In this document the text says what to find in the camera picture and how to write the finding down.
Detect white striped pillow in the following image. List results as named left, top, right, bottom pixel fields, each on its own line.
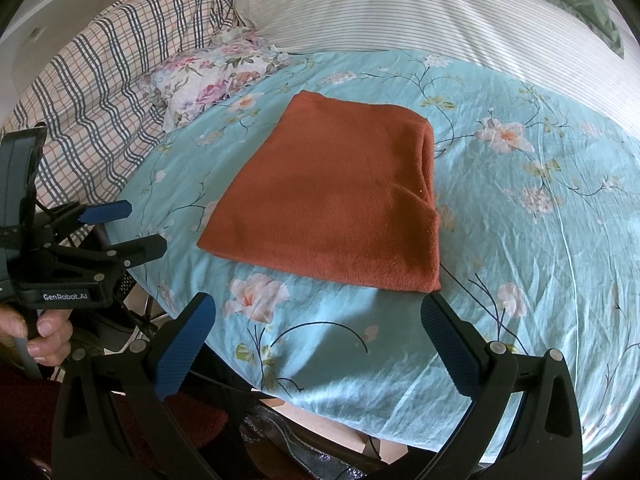
left=232, top=0, right=640, bottom=133

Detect person's dark red clothing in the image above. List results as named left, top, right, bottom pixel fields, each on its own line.
left=0, top=365, right=231, bottom=480

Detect turquoise floral bed sheet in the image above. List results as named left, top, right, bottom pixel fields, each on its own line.
left=102, top=50, right=640, bottom=476

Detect dark shiny bag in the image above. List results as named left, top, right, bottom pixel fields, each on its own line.
left=239, top=402, right=383, bottom=480

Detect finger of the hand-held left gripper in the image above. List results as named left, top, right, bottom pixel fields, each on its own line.
left=50, top=198, right=134, bottom=234
left=46, top=233, right=169, bottom=274

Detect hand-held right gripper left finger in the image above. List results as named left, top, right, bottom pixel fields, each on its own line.
left=52, top=292, right=236, bottom=480

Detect plaid checked blanket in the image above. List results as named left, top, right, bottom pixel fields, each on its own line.
left=0, top=0, right=253, bottom=213

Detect orange knitted sweater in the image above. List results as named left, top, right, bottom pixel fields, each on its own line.
left=196, top=90, right=442, bottom=294

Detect floral print pillow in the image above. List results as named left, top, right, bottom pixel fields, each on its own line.
left=145, top=30, right=292, bottom=131

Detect person's left hand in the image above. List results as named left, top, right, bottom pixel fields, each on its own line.
left=0, top=303, right=77, bottom=367

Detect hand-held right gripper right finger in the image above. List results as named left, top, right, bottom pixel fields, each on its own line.
left=400, top=292, right=584, bottom=480

